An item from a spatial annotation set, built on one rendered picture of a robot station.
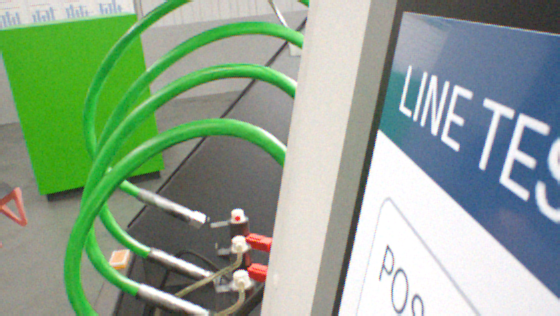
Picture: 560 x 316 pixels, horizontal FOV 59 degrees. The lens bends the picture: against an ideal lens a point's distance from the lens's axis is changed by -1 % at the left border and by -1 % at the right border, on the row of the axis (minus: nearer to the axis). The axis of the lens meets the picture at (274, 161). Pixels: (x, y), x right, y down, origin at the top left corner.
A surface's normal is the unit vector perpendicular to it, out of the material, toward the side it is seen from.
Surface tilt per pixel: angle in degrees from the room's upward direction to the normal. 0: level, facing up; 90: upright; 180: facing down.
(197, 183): 90
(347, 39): 76
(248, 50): 90
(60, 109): 90
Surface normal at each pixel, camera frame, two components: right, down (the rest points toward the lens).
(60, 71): 0.34, 0.29
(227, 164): 0.09, 0.33
